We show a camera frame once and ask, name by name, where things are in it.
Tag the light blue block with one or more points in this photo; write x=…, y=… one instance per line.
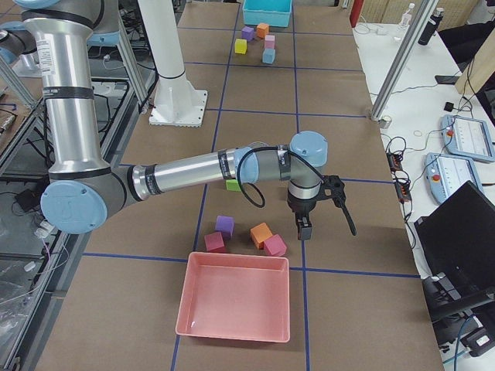
x=268, y=56

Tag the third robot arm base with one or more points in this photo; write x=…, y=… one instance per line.
x=18, y=49

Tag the near magenta block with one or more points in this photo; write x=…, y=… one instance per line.
x=275, y=246

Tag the near orange block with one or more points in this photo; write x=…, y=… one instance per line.
x=259, y=234

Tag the orange block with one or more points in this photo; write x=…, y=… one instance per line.
x=262, y=29
x=259, y=234

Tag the near purple block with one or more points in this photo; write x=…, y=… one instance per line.
x=225, y=225

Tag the purple block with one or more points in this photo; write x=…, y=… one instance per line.
x=247, y=33
x=225, y=225

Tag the green block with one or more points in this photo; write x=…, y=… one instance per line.
x=232, y=185

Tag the near red block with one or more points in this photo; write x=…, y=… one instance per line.
x=214, y=243

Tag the pink plastic tray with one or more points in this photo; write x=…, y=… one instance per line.
x=235, y=296

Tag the black orange power strip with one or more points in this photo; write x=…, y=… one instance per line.
x=400, y=178

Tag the lower teach pendant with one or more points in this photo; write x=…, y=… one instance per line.
x=446, y=173

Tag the teach pendant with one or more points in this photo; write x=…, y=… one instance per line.
x=466, y=136
x=446, y=173

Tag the black laptop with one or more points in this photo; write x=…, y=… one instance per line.
x=457, y=239

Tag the far pink block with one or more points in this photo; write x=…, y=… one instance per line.
x=269, y=41

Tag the upper teach pendant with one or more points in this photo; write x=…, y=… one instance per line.
x=466, y=136

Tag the yellow block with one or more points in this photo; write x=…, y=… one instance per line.
x=240, y=46

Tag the far purple block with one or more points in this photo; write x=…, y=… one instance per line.
x=247, y=33

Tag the far orange block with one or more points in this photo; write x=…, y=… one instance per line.
x=262, y=29

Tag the blue plastic bin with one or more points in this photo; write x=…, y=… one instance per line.
x=273, y=12

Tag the clear plastic bottle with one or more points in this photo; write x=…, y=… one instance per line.
x=406, y=16

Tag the black water bottle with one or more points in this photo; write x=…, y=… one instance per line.
x=431, y=26

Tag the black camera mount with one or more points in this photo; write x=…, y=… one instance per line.
x=332, y=187

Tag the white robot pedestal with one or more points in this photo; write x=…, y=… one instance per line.
x=176, y=101

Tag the aluminium frame post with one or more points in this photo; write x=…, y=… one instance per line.
x=411, y=37

